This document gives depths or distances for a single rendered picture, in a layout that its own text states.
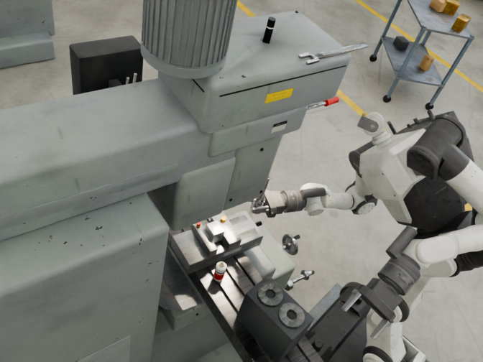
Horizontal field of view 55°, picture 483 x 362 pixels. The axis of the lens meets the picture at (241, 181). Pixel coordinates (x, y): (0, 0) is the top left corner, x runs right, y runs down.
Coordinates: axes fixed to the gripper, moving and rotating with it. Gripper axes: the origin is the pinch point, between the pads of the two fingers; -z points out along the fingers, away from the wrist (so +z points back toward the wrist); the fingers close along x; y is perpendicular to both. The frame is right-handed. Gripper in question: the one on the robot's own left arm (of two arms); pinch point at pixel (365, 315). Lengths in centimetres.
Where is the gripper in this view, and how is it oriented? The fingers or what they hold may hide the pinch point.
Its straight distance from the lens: 130.3
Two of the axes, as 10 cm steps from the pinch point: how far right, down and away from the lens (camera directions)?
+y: 1.5, -1.3, -9.8
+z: 6.8, -7.0, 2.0
